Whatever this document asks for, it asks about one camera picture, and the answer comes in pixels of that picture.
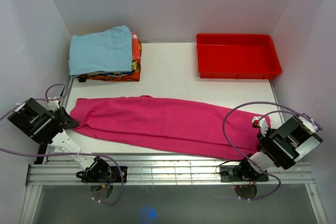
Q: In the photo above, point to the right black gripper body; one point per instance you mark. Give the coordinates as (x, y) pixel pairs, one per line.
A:
(270, 131)

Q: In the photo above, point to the folded orange patterned trousers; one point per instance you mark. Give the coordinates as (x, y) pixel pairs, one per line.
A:
(132, 76)

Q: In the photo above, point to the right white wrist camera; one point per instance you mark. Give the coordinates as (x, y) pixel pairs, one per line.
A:
(260, 123)

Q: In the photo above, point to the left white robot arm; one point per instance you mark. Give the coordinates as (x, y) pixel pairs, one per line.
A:
(49, 127)

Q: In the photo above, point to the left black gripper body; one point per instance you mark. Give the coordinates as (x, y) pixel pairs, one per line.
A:
(58, 114)

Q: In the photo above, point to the red plastic tray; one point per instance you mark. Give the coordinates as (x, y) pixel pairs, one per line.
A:
(237, 56)

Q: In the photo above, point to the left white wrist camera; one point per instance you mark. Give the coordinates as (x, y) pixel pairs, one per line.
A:
(53, 105)

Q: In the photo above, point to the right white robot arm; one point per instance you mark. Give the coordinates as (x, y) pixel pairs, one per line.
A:
(282, 147)

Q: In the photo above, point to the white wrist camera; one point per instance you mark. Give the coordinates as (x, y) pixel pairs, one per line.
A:
(260, 123)
(53, 105)

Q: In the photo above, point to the aluminium rail frame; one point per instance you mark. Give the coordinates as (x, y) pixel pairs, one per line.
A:
(165, 187)

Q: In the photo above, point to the pink trousers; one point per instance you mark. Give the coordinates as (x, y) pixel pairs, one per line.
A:
(165, 124)

